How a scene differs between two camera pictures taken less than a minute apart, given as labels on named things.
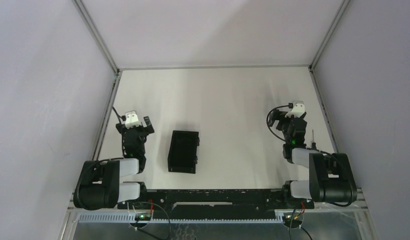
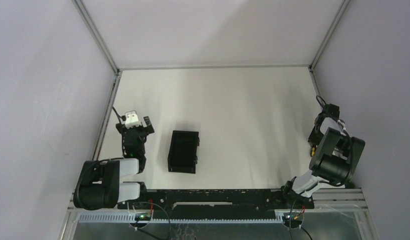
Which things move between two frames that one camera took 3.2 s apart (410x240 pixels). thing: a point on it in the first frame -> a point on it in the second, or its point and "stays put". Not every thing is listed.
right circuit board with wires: x=292 y=221 stays put
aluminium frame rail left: x=107 y=115 stays put
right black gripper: x=277 y=114 -> x=312 y=139
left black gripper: x=135 y=129 stays put
